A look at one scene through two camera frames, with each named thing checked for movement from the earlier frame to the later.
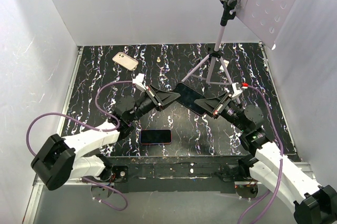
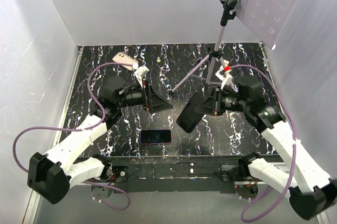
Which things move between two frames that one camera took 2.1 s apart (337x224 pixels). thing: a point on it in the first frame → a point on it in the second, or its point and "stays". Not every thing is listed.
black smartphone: [156, 136] stays
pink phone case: [125, 61] stays
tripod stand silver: [217, 73] stays
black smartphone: [187, 97] → [189, 118]
